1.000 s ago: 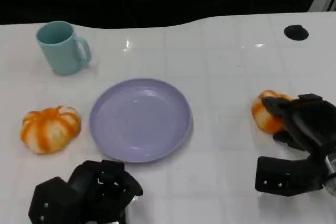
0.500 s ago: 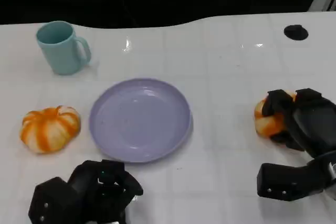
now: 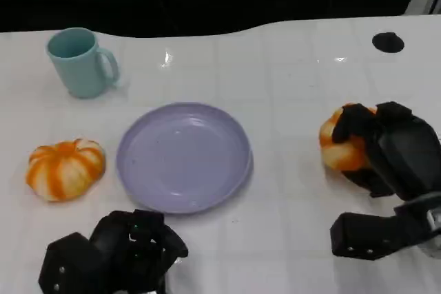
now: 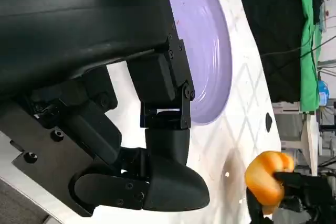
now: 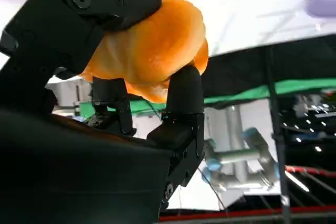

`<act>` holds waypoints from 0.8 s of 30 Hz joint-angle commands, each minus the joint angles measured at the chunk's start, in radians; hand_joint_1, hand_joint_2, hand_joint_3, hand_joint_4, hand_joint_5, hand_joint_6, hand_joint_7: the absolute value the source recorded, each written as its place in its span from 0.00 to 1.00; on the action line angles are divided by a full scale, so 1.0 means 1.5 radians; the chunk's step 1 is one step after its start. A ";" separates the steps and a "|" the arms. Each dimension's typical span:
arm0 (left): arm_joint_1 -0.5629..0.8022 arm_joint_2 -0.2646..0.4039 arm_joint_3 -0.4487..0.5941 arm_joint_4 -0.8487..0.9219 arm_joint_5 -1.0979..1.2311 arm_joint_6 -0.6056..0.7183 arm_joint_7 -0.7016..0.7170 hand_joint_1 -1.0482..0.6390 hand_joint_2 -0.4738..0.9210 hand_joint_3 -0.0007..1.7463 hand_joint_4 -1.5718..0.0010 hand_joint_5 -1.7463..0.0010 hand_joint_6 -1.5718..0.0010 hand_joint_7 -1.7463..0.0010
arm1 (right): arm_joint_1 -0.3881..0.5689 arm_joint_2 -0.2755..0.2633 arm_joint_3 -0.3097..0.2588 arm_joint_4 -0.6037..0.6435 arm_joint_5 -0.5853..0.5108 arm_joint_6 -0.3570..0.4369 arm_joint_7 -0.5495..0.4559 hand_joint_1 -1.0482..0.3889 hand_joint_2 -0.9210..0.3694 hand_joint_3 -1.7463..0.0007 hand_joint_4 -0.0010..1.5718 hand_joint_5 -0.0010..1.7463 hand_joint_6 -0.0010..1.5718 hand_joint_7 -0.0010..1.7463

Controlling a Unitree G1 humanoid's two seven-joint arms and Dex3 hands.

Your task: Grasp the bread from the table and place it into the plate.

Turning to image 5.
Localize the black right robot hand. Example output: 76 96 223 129
0 0 206 224

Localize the orange and white bread roll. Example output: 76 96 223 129
78 0 209 103

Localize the red barrier bar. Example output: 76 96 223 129
285 165 336 179
159 205 336 222

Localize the green cloth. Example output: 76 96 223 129
78 78 336 120

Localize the black table skirt cloth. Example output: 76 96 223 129
202 34 336 100

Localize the black upright pole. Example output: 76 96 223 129
265 47 292 224

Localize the dark workshop desk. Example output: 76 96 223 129
282 90 336 162

